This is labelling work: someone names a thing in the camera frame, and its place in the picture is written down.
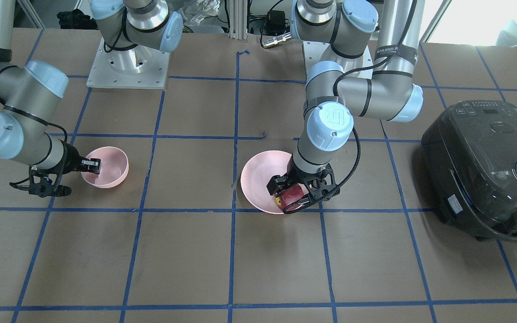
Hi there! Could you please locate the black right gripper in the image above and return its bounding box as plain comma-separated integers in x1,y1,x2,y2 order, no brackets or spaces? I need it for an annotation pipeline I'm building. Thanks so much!
9,153,101,197

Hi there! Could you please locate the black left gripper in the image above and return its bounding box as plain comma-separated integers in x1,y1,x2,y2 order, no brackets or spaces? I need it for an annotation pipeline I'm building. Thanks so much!
266,157,341,214

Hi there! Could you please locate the red apple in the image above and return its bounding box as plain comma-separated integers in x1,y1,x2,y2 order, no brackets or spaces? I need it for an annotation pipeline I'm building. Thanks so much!
274,184,307,211

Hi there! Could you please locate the small pink bowl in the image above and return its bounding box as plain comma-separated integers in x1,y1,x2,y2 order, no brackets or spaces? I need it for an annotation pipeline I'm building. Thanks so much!
81,146,129,188

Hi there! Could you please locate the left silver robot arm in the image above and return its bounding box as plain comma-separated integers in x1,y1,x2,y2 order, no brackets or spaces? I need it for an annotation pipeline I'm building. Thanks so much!
267,0,425,214

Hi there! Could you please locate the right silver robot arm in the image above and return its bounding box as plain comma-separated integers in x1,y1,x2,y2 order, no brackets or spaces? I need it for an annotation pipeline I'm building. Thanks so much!
0,0,184,197

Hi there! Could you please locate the pink plate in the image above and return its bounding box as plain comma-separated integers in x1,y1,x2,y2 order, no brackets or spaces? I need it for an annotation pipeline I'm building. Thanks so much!
240,150,292,214

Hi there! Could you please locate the dark grey rice cooker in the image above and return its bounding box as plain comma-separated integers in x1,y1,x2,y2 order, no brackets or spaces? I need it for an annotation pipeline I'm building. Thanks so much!
421,100,517,243

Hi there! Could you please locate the aluminium frame post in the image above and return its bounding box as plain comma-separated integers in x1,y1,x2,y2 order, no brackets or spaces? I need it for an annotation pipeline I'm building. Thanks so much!
226,0,250,42

